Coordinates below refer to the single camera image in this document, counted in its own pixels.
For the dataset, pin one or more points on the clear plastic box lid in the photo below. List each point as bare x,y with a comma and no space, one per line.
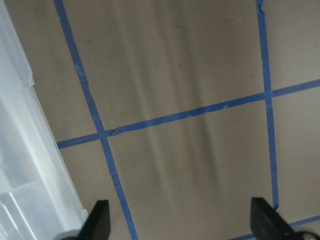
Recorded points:
38,200

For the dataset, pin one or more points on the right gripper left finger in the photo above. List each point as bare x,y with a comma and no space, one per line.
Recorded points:
96,227

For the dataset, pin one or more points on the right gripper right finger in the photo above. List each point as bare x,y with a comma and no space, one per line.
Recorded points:
267,224

